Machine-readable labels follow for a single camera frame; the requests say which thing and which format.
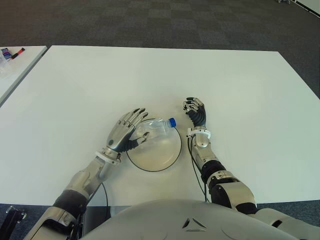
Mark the white plate black rim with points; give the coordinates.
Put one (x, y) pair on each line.
(157, 155)

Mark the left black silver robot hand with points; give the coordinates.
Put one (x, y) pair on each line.
(120, 132)

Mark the white side table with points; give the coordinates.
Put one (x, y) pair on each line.
(22, 67)

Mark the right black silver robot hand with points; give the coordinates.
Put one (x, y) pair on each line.
(198, 116)

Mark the small blue packet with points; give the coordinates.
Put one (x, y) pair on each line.
(5, 53)

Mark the black wheeled stand base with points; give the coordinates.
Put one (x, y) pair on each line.
(13, 220)

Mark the red black marker pen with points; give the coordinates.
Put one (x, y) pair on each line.
(17, 52)

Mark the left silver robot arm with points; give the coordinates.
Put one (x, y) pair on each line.
(82, 180)

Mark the grey robot torso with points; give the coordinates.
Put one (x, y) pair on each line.
(187, 220)

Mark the clear water bottle blue cap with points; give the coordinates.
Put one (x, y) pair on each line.
(157, 126)

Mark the white board panel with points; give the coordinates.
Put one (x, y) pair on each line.
(310, 5)

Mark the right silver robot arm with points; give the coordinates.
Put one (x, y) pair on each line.
(212, 167)

